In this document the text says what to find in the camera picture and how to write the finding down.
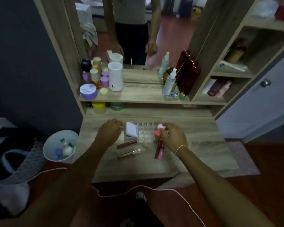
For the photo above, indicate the person's left hand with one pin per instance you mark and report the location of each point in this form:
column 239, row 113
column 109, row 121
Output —
column 107, row 133

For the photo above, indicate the person's right hand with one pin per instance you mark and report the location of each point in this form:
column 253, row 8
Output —
column 175, row 138

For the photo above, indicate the person's right fingers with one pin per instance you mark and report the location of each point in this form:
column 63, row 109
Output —
column 164, row 131

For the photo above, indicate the person's left fingers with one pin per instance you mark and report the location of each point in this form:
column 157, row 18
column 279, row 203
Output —
column 117, row 125

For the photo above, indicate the pink lip gloss tube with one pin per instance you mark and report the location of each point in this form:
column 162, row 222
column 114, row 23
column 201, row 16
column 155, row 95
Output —
column 160, row 126

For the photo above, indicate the red lip gloss tube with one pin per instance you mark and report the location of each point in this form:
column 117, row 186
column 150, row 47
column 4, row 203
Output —
column 158, row 146

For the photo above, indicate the person's left forearm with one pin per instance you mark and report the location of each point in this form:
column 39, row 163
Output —
column 61, row 186

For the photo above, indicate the person's right forearm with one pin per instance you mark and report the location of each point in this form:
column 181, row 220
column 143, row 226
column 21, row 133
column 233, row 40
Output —
column 217, row 191

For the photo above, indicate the white compact case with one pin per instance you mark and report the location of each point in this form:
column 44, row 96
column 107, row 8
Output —
column 131, row 130

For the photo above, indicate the clear acrylic organizer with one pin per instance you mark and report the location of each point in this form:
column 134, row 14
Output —
column 146, row 133

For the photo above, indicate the green jar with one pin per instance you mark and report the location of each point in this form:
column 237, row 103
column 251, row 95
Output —
column 116, row 106

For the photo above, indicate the brown lipstick tube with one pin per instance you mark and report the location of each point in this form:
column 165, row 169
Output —
column 127, row 144

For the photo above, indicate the gold lip gloss tube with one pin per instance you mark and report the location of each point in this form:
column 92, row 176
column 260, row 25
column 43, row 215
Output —
column 129, row 153

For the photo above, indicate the small yellow lid jar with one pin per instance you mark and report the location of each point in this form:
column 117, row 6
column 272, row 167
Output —
column 104, row 91

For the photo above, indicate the small blue jar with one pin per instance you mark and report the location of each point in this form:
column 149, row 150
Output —
column 175, row 94

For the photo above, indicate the small green bottle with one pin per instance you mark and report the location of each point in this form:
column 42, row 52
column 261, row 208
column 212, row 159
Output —
column 181, row 96

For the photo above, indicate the wooden vanity table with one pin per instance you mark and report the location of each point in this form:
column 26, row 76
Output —
column 203, row 137

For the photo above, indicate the purple round jar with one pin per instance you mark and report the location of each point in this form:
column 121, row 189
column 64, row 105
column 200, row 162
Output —
column 88, row 92

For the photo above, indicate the small purple lid jar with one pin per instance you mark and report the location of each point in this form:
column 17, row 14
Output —
column 104, row 81

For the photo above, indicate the clear spray bottle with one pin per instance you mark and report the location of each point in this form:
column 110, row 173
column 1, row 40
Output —
column 169, row 85

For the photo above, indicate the white cylindrical humidifier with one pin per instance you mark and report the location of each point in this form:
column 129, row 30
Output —
column 115, row 76

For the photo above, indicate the amber bottle with white cap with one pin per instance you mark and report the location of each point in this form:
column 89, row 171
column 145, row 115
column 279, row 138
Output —
column 95, row 77

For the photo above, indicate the small purple bottle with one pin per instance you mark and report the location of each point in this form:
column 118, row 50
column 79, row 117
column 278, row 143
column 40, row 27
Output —
column 85, row 77

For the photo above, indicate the dark red tube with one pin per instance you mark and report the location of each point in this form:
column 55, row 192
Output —
column 215, row 88

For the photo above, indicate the black box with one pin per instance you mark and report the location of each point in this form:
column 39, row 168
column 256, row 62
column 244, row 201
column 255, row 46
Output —
column 86, row 65

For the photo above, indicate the white plug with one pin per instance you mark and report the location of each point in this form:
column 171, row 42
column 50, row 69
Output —
column 141, row 196

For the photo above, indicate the white trash bin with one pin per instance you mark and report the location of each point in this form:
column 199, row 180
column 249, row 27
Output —
column 51, row 145

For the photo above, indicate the mirror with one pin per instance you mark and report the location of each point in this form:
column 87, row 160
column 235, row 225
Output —
column 175, row 37

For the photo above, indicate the white flat tube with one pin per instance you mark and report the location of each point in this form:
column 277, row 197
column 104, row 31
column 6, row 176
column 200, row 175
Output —
column 233, row 66

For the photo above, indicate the white cabinet door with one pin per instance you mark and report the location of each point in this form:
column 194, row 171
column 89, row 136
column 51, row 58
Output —
column 258, row 108

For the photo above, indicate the brown bottle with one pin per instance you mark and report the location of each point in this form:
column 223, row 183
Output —
column 235, row 54

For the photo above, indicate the silver door knob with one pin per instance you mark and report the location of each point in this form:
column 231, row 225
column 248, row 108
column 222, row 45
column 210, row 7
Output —
column 265, row 83

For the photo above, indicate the black and grey bag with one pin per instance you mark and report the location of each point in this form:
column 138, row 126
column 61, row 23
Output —
column 11, row 167

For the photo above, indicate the clear plastic bag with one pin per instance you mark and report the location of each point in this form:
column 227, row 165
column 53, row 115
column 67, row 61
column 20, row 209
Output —
column 266, row 7

